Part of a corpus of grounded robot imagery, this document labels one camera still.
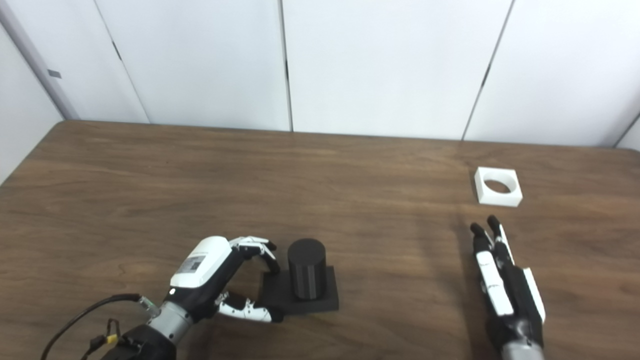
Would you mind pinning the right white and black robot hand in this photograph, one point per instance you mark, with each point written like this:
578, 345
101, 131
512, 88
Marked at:
515, 300

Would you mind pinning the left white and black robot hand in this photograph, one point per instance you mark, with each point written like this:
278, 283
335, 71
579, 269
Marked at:
202, 265

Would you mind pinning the white square piece with hole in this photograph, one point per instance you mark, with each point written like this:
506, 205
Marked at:
495, 199

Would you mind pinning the black peg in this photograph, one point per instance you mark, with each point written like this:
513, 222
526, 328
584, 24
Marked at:
306, 270

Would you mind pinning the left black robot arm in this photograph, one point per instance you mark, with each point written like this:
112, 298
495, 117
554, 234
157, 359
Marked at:
150, 340

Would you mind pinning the small grey wall tag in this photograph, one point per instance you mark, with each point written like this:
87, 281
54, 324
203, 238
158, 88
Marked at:
54, 74

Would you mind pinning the grey wall corner post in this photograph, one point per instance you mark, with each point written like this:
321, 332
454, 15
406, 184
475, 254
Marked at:
30, 50

